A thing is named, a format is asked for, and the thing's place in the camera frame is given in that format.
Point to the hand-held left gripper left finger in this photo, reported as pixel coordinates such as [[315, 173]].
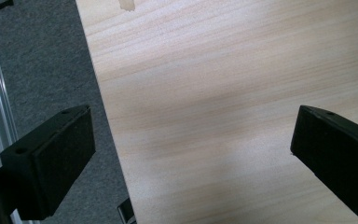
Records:
[[48, 161]]

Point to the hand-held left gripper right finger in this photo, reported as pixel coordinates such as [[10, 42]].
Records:
[[338, 158]]

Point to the metal table bracket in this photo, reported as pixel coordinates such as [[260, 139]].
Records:
[[126, 211]]

